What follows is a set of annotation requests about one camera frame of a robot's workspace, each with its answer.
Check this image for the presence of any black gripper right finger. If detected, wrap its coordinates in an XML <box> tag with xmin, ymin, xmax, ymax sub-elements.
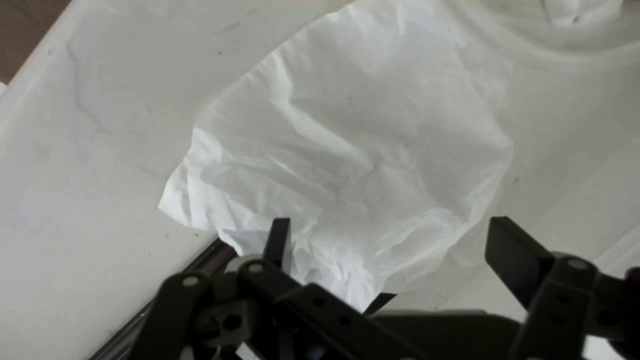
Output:
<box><xmin>485</xmin><ymin>213</ymin><xmax>640</xmax><ymax>360</ymax></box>

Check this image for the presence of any white round base device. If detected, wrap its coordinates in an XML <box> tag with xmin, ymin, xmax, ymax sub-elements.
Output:
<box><xmin>459</xmin><ymin>0</ymin><xmax>640</xmax><ymax>76</ymax></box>

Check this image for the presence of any white tissue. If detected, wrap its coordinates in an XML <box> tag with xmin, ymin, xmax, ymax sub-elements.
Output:
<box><xmin>156</xmin><ymin>0</ymin><xmax>517</xmax><ymax>315</ymax></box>

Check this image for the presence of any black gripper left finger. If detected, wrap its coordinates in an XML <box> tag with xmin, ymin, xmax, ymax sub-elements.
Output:
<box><xmin>126</xmin><ymin>215</ymin><xmax>428</xmax><ymax>360</ymax></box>

